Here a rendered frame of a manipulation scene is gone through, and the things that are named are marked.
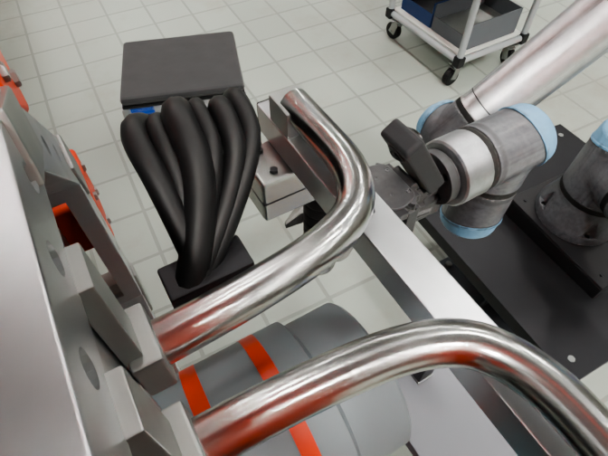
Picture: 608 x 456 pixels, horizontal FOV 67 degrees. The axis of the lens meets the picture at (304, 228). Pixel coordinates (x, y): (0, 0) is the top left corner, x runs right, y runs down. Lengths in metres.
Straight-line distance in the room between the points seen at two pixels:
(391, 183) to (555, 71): 0.33
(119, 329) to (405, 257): 0.18
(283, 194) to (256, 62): 1.90
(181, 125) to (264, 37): 2.19
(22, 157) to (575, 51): 0.70
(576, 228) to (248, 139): 1.01
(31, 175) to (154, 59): 1.54
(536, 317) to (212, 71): 1.20
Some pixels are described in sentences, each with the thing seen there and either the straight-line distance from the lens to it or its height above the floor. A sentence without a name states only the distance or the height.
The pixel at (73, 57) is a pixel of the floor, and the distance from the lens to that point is 2.56.
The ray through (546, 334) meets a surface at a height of 0.30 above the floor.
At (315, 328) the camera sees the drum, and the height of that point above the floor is 0.91.
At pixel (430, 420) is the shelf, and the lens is 0.83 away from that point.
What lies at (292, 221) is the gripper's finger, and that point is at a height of 0.83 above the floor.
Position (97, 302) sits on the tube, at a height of 1.07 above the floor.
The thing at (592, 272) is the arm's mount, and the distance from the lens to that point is 1.23.
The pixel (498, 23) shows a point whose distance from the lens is 2.26.
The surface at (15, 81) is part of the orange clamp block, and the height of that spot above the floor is 1.08.
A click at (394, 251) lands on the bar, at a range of 0.31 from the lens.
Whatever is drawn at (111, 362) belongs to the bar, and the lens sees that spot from 0.22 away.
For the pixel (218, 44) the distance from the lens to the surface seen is 1.77.
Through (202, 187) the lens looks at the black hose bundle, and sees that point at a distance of 0.29.
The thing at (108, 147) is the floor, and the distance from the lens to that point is 1.98.
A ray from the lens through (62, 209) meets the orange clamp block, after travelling 0.51.
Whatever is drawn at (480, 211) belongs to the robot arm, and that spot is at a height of 0.72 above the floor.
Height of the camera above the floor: 1.23
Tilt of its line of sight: 53 degrees down
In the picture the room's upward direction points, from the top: straight up
